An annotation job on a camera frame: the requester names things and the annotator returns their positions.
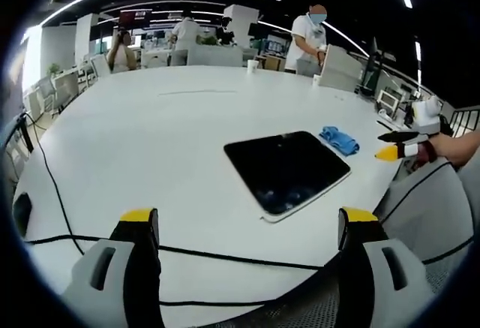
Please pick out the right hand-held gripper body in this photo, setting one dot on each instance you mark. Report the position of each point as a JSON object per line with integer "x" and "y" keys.
{"x": 425, "y": 118}

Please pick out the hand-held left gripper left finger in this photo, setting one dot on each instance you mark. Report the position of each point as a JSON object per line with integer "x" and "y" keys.
{"x": 112, "y": 268}

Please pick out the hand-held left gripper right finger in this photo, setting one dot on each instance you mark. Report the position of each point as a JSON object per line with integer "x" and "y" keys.
{"x": 378, "y": 268}

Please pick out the blue cleaning cloth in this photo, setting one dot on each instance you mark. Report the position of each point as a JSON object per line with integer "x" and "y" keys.
{"x": 339, "y": 141}

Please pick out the black tablet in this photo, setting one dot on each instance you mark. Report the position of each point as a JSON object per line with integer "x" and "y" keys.
{"x": 287, "y": 172}

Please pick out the small white monitor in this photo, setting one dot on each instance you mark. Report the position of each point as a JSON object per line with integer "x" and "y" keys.
{"x": 390, "y": 101}

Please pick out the white cardboard box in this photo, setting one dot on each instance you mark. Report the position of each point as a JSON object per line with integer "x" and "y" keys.
{"x": 343, "y": 69}

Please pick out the white paper cup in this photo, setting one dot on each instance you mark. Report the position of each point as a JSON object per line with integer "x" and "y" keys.
{"x": 252, "y": 66}
{"x": 317, "y": 80}

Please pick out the black flat device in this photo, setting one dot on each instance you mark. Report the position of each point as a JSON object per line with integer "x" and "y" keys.
{"x": 21, "y": 211}

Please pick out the black humanoid robot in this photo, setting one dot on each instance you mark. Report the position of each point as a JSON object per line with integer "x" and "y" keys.
{"x": 226, "y": 31}

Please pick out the green potted plant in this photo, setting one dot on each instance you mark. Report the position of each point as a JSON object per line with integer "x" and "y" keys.
{"x": 54, "y": 69}

